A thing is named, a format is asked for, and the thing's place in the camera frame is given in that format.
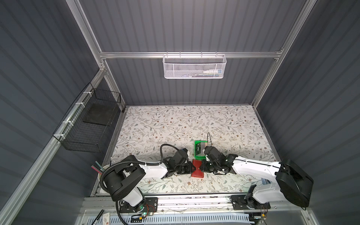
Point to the white pen cup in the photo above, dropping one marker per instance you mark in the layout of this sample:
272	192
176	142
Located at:
99	169

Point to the stack of cards in tray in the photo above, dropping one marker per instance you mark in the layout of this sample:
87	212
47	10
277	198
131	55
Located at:
200	148

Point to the white wire mesh basket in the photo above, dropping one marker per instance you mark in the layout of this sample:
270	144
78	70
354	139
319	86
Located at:
192	66

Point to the white slotted cable duct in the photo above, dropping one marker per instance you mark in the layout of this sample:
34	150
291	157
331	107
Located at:
187	219

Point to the white tube in basket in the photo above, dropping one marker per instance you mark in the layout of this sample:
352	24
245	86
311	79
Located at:
213	71

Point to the black wire basket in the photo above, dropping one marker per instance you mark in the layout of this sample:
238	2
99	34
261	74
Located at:
91	126

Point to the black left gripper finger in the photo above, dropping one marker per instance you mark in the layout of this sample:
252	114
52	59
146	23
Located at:
189	164
190	170

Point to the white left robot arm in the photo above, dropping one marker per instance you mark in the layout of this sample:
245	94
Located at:
121	179

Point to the green card tray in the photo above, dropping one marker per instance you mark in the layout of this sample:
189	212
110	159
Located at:
197	156

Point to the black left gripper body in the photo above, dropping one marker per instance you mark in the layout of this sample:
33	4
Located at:
181	170

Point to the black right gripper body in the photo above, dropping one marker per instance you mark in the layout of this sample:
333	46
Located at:
214	165

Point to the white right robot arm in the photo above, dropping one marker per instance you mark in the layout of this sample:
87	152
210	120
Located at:
284	180

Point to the red card holder wallet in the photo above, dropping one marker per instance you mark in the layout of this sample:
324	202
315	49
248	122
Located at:
197	173

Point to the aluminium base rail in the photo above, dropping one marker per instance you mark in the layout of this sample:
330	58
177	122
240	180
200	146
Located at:
184	203

